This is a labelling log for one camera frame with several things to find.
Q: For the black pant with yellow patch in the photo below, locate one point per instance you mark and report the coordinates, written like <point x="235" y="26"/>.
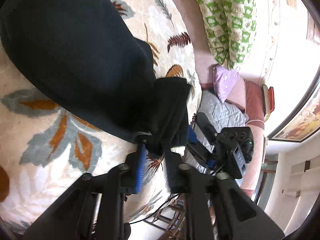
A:
<point x="81" y="54"/>

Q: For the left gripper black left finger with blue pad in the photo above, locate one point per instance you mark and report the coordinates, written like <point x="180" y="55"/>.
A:
<point x="92" y="207"/>

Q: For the pink maroon bed sheet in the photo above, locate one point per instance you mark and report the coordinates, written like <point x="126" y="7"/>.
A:
<point x="204" y="63"/>

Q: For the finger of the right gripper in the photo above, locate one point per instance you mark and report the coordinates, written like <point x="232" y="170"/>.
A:
<point x="206" y="127"/>
<point x="203" y="156"/>

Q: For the grey quilted bedspread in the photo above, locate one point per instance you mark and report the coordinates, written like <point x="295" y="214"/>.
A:
<point x="220" y="115"/>

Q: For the black camera box green light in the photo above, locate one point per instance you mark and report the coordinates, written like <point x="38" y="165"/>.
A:
<point x="244" y="137"/>

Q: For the beige leaf pattern blanket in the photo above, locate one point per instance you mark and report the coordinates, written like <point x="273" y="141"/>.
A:
<point x="44" y="148"/>

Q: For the framed wall painting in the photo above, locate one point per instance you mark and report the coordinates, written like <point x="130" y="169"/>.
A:
<point x="303" y="121"/>

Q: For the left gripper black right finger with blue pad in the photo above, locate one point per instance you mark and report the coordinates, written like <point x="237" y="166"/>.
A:
<point x="236" y="216"/>

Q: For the purple pillow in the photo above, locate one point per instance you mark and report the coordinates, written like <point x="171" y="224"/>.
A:
<point x="224" y="81"/>

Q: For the red wooden headboard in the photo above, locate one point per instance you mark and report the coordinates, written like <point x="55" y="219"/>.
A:
<point x="268" y="97"/>

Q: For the green white patterned cloth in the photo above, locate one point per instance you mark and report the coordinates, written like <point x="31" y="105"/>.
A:
<point x="230" y="26"/>

